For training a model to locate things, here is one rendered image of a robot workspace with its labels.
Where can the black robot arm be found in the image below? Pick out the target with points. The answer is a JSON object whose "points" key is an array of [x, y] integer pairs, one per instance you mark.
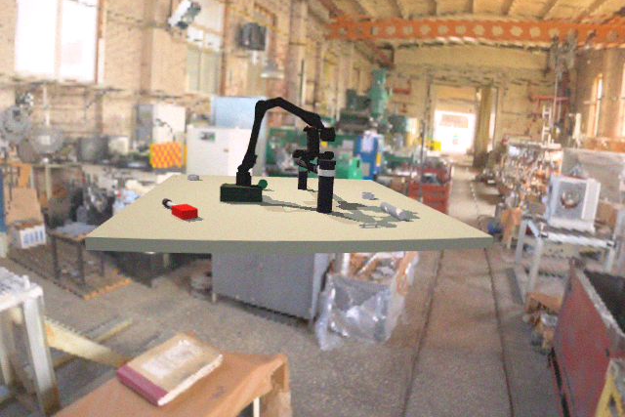
{"points": [[327, 134]]}

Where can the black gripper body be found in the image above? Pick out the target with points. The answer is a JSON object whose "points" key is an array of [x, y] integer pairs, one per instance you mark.
{"points": [[312, 149]]}

